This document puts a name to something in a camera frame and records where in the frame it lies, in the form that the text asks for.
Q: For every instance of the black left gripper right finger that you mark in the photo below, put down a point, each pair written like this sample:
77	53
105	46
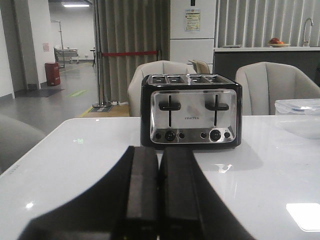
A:
190	209

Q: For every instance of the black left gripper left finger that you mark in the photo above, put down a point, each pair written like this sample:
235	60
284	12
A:
122	205

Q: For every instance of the black silver four-slot toaster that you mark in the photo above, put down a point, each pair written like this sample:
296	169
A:
200	111

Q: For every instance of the grey chair at left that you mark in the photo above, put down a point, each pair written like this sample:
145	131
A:
16	139

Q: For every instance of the cream plastic chair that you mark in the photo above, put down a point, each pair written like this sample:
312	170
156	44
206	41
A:
200	67

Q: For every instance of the beige armchair right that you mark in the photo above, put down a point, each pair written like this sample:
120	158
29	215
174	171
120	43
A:
264	83

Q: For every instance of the clear plastic food container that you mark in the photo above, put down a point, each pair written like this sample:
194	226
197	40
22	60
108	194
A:
299	116

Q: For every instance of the red bin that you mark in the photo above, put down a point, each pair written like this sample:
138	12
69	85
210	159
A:
52	73

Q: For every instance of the red barrier belt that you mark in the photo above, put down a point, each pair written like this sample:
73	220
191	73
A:
136	53

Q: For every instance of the grey curtain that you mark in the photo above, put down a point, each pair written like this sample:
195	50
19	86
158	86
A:
131	26

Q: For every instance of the fruit plate on counter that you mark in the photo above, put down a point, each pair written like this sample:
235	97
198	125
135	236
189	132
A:
276	43

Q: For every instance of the white refrigerator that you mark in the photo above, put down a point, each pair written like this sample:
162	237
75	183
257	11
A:
185	46

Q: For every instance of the poster on refrigerator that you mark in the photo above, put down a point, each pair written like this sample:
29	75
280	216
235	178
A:
192	20

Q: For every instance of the silver faucet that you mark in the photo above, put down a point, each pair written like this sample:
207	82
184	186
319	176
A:
307	29

